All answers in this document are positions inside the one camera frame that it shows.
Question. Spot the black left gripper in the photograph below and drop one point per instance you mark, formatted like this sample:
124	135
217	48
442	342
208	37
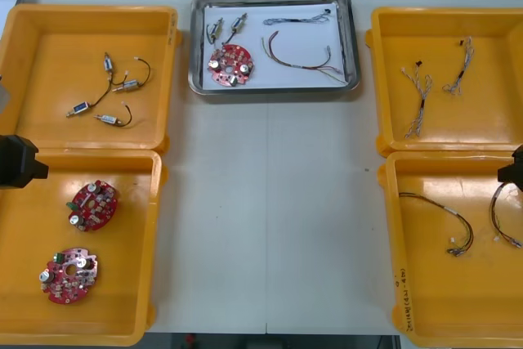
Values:
16	161

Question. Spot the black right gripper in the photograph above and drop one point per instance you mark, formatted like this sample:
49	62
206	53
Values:
519	169

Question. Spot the round red circuit board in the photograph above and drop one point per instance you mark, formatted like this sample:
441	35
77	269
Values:
100	210
77	283
231	59

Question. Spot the yellow-orange plastic bin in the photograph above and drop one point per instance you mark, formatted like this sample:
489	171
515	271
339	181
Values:
445	128
37	136
122	275
433	296

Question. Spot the white paper sheet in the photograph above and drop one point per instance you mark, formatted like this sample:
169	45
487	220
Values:
302	50

